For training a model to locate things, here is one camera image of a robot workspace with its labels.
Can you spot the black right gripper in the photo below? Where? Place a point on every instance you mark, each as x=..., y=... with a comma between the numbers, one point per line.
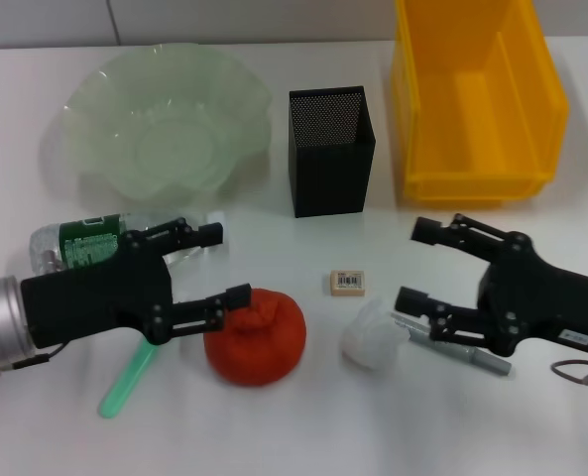
x=536, y=302

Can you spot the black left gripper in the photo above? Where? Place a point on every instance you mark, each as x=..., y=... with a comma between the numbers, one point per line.
x=100, y=297

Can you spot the white paper ball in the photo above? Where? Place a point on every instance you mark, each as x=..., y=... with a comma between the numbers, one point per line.
x=368, y=337

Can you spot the clear green-label water bottle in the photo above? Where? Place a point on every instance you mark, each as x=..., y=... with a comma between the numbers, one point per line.
x=85, y=238

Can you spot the green pen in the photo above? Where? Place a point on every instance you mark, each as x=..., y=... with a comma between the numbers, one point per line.
x=120, y=392

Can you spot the grey marker pen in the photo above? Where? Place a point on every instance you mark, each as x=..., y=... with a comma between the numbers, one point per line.
x=497, y=362

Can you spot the beige eraser with barcode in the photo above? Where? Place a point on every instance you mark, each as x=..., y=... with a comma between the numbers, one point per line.
x=348, y=283

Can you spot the green glass fruit plate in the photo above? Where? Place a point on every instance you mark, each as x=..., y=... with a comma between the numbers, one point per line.
x=164, y=129

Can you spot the black mesh pen holder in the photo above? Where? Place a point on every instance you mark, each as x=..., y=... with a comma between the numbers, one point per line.
x=330, y=173

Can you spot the yellow plastic bin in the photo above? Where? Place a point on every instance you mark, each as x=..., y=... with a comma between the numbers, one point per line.
x=477, y=134

